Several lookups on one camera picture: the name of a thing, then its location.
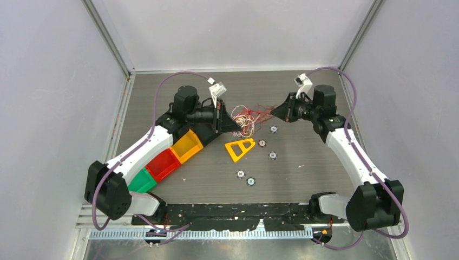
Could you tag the dark chip lower left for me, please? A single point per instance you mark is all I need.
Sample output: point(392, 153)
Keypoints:
point(241, 174)

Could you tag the green plastic bin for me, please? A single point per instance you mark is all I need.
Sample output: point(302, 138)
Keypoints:
point(142, 182)

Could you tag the slotted aluminium rail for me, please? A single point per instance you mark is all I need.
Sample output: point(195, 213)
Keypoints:
point(140, 234)

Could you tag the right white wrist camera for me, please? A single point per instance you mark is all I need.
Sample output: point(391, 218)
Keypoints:
point(304, 84)

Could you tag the yellow plastic bin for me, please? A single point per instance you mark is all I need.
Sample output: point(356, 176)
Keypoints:
point(186, 147)

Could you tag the dark chip middle right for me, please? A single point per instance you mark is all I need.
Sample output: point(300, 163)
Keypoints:
point(273, 155)

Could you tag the yellow triangular plastic frame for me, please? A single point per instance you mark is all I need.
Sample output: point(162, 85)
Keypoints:
point(238, 149)

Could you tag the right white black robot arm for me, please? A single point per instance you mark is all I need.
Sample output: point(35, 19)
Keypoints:
point(376, 200)

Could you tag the dark chip lowest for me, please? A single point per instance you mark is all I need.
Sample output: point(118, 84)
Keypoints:
point(250, 181)

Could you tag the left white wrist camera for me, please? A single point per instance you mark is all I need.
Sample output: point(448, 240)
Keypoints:
point(216, 89)

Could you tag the dark chip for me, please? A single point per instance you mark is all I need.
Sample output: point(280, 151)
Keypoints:
point(241, 174)
point(273, 129)
point(273, 155)

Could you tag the red plastic bin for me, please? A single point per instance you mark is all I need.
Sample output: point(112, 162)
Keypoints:
point(163, 165)

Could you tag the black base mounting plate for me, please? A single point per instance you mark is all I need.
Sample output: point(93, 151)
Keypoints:
point(240, 216)

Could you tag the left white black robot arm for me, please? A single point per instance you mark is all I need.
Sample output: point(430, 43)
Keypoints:
point(122, 185)

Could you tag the dark chip upper right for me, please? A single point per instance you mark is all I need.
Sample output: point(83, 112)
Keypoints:
point(273, 129)

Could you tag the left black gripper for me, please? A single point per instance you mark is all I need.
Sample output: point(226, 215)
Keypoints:
point(222, 121)

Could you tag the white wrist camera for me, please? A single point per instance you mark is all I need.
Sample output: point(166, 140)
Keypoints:
point(216, 89)
point(304, 84)

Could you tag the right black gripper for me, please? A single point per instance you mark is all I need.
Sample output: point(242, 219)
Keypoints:
point(286, 111)

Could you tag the black plastic bin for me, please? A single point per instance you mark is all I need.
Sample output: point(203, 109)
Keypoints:
point(205, 134)

